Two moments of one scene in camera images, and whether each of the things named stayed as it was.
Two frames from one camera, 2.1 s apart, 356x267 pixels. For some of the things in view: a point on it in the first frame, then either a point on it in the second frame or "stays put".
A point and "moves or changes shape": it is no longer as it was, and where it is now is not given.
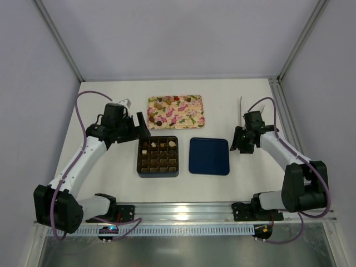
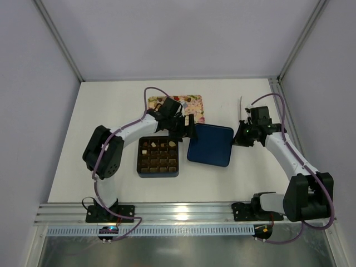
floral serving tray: (167, 112) stays put
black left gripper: (133, 127) -> (181, 127)
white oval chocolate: (172, 144) stays put
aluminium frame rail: (206, 213) stays put
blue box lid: (208, 156) moves or changes shape
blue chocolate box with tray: (157, 156) stays put
